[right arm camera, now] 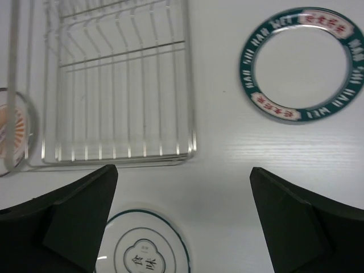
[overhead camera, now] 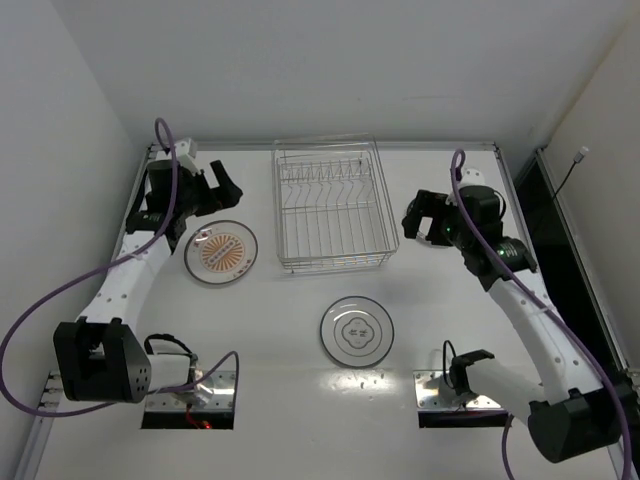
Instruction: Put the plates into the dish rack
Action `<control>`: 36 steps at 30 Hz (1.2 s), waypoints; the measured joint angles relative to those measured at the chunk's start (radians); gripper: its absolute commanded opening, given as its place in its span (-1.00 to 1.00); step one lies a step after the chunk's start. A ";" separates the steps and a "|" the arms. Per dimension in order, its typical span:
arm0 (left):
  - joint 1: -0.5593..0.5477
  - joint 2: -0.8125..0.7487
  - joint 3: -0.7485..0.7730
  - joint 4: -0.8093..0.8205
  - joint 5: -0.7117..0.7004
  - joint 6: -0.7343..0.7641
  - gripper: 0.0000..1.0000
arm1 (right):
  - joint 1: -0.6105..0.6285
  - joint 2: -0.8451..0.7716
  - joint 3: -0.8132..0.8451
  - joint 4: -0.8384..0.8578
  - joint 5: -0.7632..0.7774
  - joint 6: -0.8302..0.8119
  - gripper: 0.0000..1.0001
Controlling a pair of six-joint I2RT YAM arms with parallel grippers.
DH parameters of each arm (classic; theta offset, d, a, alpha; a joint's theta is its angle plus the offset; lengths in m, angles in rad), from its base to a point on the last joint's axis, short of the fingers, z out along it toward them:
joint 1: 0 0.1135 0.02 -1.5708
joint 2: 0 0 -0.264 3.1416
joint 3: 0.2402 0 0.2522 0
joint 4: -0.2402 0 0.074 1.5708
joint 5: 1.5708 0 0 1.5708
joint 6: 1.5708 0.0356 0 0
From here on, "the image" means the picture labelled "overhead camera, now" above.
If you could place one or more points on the metal wire dish rack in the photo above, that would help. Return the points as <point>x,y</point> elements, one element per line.
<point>332,206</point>

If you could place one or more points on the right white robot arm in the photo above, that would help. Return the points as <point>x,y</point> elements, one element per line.
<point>573,409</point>

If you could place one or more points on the white plate black rim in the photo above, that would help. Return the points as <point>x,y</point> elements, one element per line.
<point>356,332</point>

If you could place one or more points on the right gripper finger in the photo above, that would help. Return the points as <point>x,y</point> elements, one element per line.
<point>411,226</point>
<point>425,204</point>

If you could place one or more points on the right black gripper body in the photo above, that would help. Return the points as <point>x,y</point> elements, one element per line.
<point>426,216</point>

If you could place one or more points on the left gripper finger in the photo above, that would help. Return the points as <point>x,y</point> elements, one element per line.
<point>220,174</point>
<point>229,195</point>

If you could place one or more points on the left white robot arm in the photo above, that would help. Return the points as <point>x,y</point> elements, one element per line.
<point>100,359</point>

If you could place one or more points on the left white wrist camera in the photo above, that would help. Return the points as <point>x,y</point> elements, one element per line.
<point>186,150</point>

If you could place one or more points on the metal base plate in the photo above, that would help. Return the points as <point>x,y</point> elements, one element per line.
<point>214,395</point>
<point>434,396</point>

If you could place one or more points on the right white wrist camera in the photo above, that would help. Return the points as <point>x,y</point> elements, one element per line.
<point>467,177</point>

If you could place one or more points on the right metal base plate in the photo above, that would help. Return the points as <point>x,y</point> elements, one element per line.
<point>434,396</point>

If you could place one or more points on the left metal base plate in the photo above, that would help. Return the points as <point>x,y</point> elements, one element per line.
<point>214,395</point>

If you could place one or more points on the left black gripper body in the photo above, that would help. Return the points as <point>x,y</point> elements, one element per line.
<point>208,187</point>

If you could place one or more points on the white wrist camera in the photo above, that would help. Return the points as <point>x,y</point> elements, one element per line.
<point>186,150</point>
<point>467,177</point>

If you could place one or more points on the orange patterned plate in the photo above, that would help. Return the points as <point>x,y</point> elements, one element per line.
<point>220,252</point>

